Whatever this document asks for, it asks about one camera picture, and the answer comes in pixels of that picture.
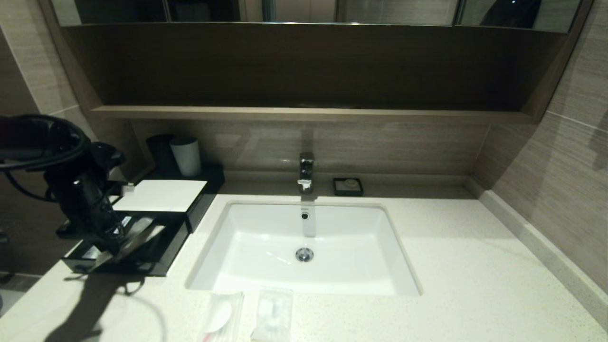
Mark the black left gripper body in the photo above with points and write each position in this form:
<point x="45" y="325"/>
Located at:
<point x="95" y="209"/>

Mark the toothbrush packet with green label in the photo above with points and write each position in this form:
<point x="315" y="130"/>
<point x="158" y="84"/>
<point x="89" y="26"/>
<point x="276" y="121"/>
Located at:
<point x="137" y="232"/>

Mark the black pull-out drawer tray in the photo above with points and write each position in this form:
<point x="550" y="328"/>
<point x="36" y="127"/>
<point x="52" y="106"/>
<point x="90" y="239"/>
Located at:
<point x="166" y="256"/>

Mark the grey plastic cup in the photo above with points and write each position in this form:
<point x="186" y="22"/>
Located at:
<point x="186" y="156"/>

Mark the black and orange left arm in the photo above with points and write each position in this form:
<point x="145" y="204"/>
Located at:
<point x="38" y="142"/>

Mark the black amenity drawer box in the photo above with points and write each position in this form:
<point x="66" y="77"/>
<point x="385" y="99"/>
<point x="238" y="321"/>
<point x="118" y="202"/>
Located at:
<point x="211" y="183"/>

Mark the white packet with green characters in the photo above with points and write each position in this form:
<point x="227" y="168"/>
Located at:
<point x="154" y="237"/>

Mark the black cup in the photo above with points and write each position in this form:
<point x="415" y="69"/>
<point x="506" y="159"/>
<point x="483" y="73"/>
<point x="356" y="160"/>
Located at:
<point x="159" y="149"/>

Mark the clear packet with white disc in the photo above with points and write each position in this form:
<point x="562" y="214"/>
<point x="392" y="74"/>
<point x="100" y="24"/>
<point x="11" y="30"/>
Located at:
<point x="221" y="316"/>

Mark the clear packet with cotton swabs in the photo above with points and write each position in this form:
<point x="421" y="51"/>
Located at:
<point x="273" y="313"/>

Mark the chrome sink drain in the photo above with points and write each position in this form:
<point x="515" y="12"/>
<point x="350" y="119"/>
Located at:
<point x="304" y="255"/>

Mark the chrome faucet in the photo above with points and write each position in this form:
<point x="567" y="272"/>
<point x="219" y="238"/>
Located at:
<point x="306" y="171"/>

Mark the brown wooden shelf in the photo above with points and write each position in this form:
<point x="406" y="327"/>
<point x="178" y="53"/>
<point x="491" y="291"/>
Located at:
<point x="308" y="114"/>

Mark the black soap dish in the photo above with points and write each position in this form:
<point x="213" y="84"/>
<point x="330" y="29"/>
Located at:
<point x="338" y="190"/>

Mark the round white soap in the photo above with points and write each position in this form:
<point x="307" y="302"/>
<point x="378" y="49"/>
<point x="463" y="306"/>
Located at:
<point x="350" y="183"/>

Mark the white sink basin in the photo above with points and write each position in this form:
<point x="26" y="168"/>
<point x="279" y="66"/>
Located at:
<point x="351" y="256"/>

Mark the wall mirror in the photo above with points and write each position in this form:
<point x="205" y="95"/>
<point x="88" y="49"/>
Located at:
<point x="389" y="10"/>

